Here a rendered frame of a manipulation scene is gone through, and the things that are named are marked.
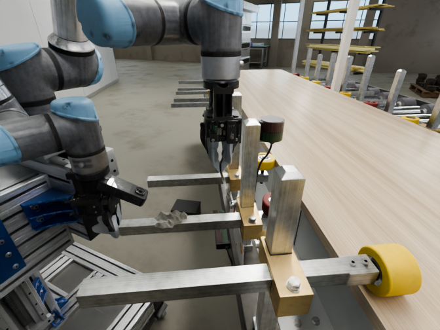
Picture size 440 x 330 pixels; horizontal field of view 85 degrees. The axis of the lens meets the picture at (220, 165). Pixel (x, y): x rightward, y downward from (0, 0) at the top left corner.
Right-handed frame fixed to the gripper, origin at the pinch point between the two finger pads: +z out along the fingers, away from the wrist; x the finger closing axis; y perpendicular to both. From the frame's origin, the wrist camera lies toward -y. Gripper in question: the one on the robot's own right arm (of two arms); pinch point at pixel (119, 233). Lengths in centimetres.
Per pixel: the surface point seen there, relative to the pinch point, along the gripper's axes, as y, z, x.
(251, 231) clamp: -34.5, -2.4, 5.0
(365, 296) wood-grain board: -49, -7, 27
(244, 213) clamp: -33.4, -4.4, 0.5
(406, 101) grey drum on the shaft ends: -183, -1, -121
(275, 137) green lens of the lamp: -40.0, -25.4, -1.0
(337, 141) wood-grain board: -80, -7, -38
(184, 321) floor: -11, 83, -21
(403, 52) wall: -794, 14, -861
